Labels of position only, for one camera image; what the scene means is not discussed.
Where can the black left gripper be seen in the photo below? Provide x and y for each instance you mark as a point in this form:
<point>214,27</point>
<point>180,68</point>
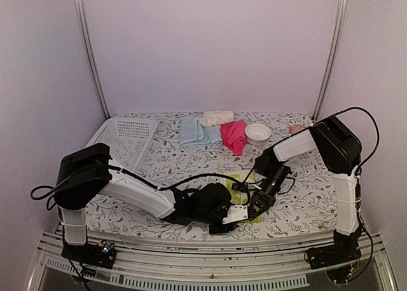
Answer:
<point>231,229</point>

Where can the floral patterned table mat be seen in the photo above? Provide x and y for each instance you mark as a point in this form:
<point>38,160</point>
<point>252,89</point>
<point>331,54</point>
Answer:
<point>306,204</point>

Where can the aluminium front rail base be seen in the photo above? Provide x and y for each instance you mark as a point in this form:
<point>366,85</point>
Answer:
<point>267,264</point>

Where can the green crocodile pattern towel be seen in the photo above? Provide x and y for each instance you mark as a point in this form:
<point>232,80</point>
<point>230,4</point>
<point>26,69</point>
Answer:
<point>238,198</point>

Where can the light blue towel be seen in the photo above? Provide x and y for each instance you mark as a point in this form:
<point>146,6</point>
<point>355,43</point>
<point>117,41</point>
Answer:
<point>192,133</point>

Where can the right aluminium frame post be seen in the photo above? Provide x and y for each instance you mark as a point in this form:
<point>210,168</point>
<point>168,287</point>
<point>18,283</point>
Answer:
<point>341,10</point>

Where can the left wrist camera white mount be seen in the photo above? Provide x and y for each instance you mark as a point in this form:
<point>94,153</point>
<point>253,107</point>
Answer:
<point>236,213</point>

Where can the red white patterned ball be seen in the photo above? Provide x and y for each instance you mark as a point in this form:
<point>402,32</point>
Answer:
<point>294,129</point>

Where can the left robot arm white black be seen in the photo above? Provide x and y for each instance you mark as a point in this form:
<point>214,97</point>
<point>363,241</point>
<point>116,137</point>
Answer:
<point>92,171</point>

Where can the pink towel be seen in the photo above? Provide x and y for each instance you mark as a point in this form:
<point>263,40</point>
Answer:
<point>233,136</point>

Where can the left aluminium frame post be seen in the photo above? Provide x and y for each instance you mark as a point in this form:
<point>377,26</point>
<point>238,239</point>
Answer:
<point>90,57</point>

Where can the cream rolled towel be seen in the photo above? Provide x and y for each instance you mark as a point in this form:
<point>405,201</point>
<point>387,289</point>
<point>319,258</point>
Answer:
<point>216,118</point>

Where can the white ceramic bowl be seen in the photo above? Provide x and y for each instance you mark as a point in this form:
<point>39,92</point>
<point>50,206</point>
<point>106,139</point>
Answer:
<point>257,134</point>

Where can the white plastic basket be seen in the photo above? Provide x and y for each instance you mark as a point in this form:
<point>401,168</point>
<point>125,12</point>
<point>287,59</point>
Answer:
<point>129,139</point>

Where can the aluminium frame post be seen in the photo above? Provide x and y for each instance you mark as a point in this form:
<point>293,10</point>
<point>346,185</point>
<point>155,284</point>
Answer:
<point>90,57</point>
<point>341,10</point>

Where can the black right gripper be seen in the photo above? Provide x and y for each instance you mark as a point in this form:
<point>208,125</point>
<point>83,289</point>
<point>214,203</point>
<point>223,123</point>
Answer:
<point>270,202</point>

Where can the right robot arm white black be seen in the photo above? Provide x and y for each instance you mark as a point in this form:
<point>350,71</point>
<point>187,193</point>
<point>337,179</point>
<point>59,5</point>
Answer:
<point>340,151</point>

